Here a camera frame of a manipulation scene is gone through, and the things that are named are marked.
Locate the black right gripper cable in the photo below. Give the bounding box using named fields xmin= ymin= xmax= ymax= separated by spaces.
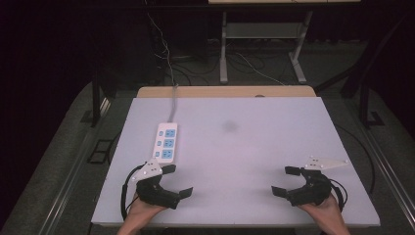
xmin=328 ymin=177 xmax=348 ymax=213

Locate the grey power strip cable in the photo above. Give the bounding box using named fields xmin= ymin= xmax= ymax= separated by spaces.
xmin=146 ymin=12 xmax=180 ymax=124

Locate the black rectangular floor frame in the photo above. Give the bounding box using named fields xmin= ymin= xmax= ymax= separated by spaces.
xmin=86 ymin=139 xmax=115 ymax=165

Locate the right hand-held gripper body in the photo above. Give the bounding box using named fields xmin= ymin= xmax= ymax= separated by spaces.
xmin=286 ymin=156 xmax=348 ymax=208

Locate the person's left hand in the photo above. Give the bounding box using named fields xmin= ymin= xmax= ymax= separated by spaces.
xmin=123 ymin=193 xmax=167 ymax=230

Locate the black cable on floor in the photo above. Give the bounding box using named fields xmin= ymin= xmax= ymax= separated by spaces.
xmin=335 ymin=122 xmax=377 ymax=196

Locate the wooden table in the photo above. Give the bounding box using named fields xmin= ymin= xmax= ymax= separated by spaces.
xmin=136 ymin=85 xmax=317 ymax=99

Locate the person's right hand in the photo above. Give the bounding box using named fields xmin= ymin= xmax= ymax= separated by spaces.
xmin=298 ymin=193 xmax=344 ymax=227

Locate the grey metal stand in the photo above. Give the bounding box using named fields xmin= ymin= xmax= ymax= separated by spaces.
xmin=219 ymin=10 xmax=314 ymax=85

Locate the white power strip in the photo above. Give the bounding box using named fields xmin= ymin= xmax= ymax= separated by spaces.
xmin=152 ymin=121 xmax=179 ymax=165

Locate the black metal stand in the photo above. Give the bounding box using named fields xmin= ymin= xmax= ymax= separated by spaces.
xmin=81 ymin=72 xmax=114 ymax=128
xmin=314 ymin=13 xmax=415 ymax=129

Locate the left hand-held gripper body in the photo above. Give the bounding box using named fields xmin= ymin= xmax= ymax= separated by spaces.
xmin=131 ymin=158 xmax=181 ymax=211

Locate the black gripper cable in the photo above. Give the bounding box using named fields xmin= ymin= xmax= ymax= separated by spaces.
xmin=328 ymin=177 xmax=348 ymax=213
xmin=119 ymin=164 xmax=145 ymax=221

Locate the aluminium floor rail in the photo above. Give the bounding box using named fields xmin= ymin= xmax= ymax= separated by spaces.
xmin=356 ymin=123 xmax=415 ymax=213
xmin=37 ymin=97 xmax=113 ymax=235

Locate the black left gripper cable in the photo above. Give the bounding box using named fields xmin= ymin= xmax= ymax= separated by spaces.
xmin=119 ymin=164 xmax=145 ymax=221

